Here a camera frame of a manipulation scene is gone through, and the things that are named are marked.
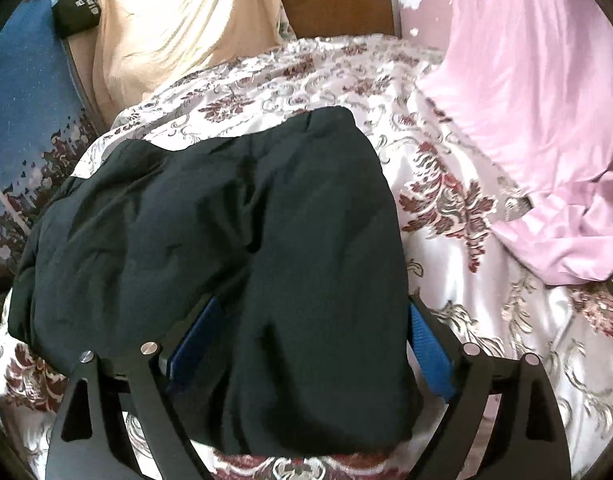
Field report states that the blue wall poster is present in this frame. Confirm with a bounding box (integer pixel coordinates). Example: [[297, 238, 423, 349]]
[[0, 0, 106, 293]]

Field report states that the white cord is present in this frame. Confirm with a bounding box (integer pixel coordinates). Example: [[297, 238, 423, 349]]
[[0, 167, 18, 235]]

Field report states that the beige cloth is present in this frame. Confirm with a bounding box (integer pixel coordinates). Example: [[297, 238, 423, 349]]
[[93, 0, 288, 127]]

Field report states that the black bag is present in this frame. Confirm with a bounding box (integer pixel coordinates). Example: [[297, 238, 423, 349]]
[[52, 0, 103, 40]]

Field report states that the pink cloth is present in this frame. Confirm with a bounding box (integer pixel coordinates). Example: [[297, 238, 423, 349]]
[[417, 0, 613, 287]]

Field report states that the brown wooden headboard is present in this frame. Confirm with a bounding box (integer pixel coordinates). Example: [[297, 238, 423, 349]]
[[278, 0, 402, 41]]

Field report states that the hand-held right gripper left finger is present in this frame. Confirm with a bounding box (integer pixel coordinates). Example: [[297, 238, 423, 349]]
[[45, 295, 225, 480]]

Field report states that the black padded jacket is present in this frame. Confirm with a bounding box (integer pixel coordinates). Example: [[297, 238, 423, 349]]
[[7, 106, 422, 457]]

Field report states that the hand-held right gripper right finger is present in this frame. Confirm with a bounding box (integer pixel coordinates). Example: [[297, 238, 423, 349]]
[[409, 296, 571, 480]]

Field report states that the floral satin bedspread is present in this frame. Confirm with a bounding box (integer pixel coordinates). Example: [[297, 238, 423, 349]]
[[0, 35, 613, 480]]

